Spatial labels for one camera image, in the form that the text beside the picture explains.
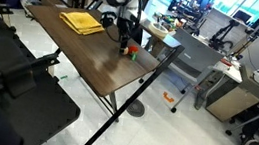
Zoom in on black backpack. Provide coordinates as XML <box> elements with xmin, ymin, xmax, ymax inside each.
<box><xmin>132</xmin><ymin>26</ymin><xmax>145</xmax><ymax>46</ymax></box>

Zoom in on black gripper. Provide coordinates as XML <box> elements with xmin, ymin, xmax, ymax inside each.
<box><xmin>113</xmin><ymin>14</ymin><xmax>142</xmax><ymax>56</ymax></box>

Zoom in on round grey floor disc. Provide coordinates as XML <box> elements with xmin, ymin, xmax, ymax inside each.
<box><xmin>124</xmin><ymin>97</ymin><xmax>147</xmax><ymax>119</ymax></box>

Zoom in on yellow towel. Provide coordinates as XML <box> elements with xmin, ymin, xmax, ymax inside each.
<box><xmin>56</xmin><ymin>8</ymin><xmax>108</xmax><ymax>39</ymax></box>

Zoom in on brown wooden desk black legs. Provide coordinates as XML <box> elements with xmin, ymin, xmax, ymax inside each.
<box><xmin>74</xmin><ymin>0</ymin><xmax>191</xmax><ymax>145</ymax></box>

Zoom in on white tape roll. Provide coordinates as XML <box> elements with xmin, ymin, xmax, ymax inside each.
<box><xmin>146</xmin><ymin>20</ymin><xmax>170</xmax><ymax>39</ymax></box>

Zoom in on grey plastic chair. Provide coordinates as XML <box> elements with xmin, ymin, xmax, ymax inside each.
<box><xmin>151</xmin><ymin>25</ymin><xmax>230</xmax><ymax>120</ymax></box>

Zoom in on red toy vegetable green stem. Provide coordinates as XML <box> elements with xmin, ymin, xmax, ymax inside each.
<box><xmin>126</xmin><ymin>44</ymin><xmax>140</xmax><ymax>62</ymax></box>

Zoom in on beige filing cabinet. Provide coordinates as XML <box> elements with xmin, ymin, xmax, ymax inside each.
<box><xmin>203</xmin><ymin>81</ymin><xmax>259</xmax><ymax>128</ymax></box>

